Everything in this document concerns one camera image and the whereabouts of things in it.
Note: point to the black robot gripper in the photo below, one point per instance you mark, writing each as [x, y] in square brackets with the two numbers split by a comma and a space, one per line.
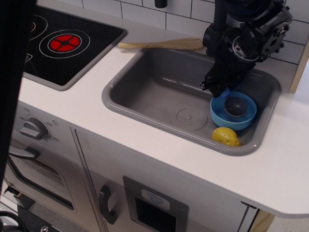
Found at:
[228, 70]

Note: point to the blue handled grey spoon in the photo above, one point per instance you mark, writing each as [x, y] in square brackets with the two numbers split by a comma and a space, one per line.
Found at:
[233, 105]

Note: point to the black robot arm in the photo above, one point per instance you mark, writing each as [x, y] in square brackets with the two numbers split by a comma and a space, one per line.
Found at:
[243, 33]

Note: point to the light blue plastic bowl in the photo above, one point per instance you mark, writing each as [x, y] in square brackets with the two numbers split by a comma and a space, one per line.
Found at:
[222, 119]

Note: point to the grey toy sink basin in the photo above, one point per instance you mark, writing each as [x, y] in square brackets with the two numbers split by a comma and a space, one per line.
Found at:
[161, 88]

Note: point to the yellow toy cheese wedge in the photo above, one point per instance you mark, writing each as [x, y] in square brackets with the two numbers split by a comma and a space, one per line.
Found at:
[225, 136]

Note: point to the wooden spatula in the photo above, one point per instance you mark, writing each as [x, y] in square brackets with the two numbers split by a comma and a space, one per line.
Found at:
[178, 44]

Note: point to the black toy faucet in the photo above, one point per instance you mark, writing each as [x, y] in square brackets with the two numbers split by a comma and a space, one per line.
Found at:
[214, 36]

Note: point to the grey dispenser panel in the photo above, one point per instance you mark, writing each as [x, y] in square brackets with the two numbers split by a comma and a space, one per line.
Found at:
[154, 210]

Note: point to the black toy stovetop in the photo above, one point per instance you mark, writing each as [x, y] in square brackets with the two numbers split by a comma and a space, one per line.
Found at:
[62, 47]

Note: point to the grey oven knob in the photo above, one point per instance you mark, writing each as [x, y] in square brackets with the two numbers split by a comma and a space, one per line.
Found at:
[34, 129]

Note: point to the toy oven door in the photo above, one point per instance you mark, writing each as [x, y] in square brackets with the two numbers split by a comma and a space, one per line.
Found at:
[39, 181]

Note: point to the black cylinder on wall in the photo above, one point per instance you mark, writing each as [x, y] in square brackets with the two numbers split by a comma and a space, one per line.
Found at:
[160, 3]

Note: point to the grey cabinet door handle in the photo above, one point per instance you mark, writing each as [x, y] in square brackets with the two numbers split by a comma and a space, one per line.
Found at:
[103, 198]

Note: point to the grey oven door handle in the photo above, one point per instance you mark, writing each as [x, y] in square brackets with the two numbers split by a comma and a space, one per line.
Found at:
[28, 153]

